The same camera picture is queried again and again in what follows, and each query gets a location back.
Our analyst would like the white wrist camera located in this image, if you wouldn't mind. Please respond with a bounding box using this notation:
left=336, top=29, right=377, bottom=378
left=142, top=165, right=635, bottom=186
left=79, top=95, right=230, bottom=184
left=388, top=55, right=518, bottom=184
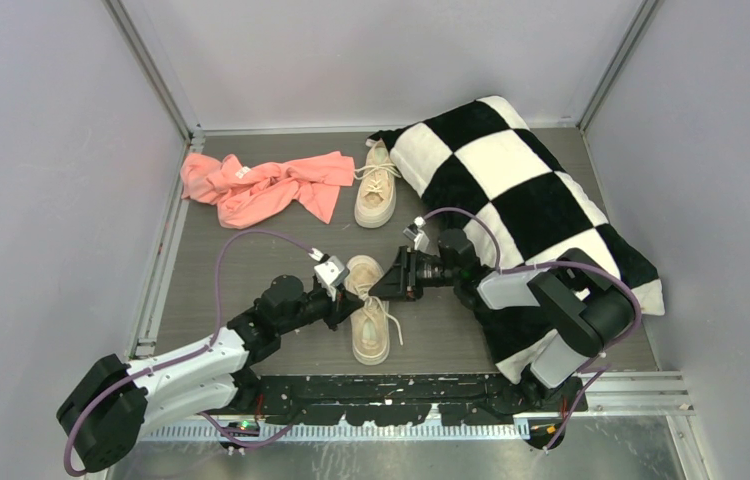
left=308, top=248, right=349, bottom=300
left=403, top=216, right=430, bottom=253

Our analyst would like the pink cloth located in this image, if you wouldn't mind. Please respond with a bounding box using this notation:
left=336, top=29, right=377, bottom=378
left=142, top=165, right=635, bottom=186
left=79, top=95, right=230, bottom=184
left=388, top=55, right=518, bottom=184
left=180, top=151, right=355, bottom=230

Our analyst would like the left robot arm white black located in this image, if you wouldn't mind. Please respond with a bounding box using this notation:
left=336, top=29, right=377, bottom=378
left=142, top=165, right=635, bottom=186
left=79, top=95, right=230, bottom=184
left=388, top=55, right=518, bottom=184
left=56, top=275, right=365, bottom=477

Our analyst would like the aluminium front rail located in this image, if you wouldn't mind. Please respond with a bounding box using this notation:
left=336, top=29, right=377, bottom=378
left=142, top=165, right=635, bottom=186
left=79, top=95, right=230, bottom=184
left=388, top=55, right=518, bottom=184
left=91, top=372, right=696, bottom=444

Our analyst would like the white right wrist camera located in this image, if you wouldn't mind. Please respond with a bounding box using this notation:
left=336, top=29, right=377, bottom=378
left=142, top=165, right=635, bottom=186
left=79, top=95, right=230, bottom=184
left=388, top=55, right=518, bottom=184
left=403, top=216, right=430, bottom=253

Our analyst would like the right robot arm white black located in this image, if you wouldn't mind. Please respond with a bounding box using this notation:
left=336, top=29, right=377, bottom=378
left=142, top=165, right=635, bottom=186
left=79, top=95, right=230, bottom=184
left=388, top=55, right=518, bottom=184
left=369, top=229, right=642, bottom=411

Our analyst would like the black white checkered pillow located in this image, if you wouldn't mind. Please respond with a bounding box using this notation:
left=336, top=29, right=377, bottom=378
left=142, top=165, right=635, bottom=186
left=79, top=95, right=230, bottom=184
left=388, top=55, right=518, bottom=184
left=368, top=95, right=666, bottom=386

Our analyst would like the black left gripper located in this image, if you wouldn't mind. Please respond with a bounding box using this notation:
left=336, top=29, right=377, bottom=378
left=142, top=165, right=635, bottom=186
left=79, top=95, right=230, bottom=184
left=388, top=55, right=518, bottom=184
left=277, top=283, right=363, bottom=335

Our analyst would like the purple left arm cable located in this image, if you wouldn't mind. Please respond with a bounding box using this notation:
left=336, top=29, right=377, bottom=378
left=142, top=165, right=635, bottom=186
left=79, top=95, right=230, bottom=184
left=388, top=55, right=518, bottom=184
left=62, top=228, right=327, bottom=478

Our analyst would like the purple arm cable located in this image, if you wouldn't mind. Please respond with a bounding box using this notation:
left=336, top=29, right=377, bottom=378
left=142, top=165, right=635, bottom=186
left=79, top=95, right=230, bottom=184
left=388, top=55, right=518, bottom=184
left=62, top=228, right=327, bottom=478
left=417, top=206, right=644, bottom=452

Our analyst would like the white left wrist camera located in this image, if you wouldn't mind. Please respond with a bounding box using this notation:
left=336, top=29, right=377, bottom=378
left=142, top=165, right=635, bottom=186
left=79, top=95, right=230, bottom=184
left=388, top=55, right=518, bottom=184
left=308, top=248, right=349, bottom=300

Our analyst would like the beige sneaker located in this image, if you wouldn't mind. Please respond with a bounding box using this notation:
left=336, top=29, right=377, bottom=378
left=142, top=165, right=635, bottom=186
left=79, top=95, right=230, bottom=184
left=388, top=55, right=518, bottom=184
left=344, top=255, right=404, bottom=366
left=354, top=140, right=402, bottom=229

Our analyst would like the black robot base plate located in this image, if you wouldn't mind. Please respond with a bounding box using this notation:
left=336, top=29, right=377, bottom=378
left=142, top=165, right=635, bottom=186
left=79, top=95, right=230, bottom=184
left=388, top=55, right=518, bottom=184
left=210, top=374, right=583, bottom=427

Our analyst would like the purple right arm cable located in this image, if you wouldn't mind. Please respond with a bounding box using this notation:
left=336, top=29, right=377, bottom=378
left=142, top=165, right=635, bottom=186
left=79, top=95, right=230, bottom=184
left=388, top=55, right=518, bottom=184
left=417, top=206, right=644, bottom=452

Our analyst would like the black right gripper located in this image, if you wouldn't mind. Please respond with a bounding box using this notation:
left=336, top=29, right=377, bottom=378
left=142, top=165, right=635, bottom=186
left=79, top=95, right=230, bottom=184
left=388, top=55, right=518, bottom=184
left=370, top=245, right=461, bottom=302

